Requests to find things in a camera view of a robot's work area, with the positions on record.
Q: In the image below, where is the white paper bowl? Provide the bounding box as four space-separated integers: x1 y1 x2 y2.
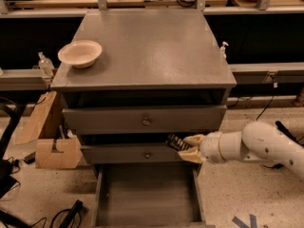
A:
58 40 103 68

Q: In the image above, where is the brass middle drawer knob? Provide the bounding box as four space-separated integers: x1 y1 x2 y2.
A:
144 152 152 159

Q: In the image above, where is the dark chocolate rxbar wrapper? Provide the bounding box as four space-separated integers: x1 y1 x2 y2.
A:
166 134 191 151

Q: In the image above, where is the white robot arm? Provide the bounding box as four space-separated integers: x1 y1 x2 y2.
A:
179 122 304 178

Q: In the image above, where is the clear plastic bottle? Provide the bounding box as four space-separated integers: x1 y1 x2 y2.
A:
38 52 55 77

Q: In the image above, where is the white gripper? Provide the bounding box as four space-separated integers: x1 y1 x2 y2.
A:
179 132 225 164

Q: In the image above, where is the brown cardboard box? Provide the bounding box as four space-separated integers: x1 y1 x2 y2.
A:
35 139 83 169

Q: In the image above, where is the brass top drawer knob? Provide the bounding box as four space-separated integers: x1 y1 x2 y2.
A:
142 118 151 126

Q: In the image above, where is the small white pump bottle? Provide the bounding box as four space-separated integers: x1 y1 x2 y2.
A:
219 41 229 59

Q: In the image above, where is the brass drawer knob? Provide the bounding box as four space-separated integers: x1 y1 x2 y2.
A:
142 118 151 126
144 152 152 159

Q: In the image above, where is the grey top drawer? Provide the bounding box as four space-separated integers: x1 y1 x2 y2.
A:
63 105 226 135

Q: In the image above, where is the black device with cable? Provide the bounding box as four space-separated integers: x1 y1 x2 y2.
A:
29 199 85 228

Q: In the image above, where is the grey middle drawer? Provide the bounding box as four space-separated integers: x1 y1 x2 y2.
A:
81 143 183 164

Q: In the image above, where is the grey wooden drawer cabinet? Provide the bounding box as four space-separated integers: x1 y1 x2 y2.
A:
50 9 238 228

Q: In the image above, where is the grey open bottom drawer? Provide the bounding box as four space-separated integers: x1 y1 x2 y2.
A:
92 162 216 228

